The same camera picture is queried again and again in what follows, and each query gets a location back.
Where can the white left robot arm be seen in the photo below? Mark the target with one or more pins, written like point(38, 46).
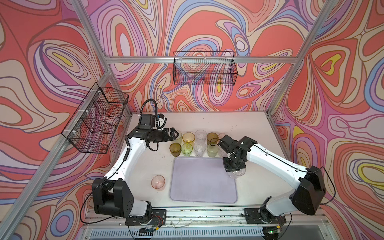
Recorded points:
point(111, 194)

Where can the pink cup near tray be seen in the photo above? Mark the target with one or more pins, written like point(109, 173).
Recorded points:
point(158, 182)

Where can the pale yellow textured cup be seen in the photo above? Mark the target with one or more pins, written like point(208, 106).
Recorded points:
point(179, 138)

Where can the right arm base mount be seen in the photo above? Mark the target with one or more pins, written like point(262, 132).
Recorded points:
point(256, 216)

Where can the lavender tray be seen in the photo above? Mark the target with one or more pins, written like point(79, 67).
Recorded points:
point(203, 180)

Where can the clear cup back row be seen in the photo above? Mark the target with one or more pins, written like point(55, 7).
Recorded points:
point(201, 136)

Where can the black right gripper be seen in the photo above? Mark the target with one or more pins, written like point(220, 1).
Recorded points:
point(228, 168)

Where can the clear cup front row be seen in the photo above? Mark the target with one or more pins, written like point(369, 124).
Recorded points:
point(199, 149)

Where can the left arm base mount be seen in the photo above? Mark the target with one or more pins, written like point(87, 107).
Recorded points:
point(154, 218)

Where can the black wire basket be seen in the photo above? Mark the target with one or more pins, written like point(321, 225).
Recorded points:
point(204, 68)
point(96, 120)

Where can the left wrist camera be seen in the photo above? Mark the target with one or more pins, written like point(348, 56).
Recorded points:
point(150, 121)

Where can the brown olive textured cup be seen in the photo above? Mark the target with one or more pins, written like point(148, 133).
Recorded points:
point(212, 139)

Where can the black wire basket back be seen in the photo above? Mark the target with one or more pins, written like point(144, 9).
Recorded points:
point(204, 68)

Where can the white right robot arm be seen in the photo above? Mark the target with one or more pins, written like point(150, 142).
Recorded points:
point(308, 186)

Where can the pale green textured cup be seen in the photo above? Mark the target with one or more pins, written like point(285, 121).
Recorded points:
point(212, 151)

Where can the amber yellow cup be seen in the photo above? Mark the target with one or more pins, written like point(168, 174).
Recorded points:
point(189, 138)

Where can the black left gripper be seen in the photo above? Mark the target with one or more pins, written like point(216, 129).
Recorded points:
point(172, 137)

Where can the black wire basket left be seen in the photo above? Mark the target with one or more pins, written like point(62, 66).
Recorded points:
point(96, 120)

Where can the clear cup row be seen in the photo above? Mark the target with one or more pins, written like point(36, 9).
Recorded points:
point(199, 149)
point(201, 136)

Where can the large clear cup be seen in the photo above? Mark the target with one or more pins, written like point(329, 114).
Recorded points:
point(236, 174)

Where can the pink cup back row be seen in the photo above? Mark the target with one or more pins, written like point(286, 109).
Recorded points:
point(221, 135)

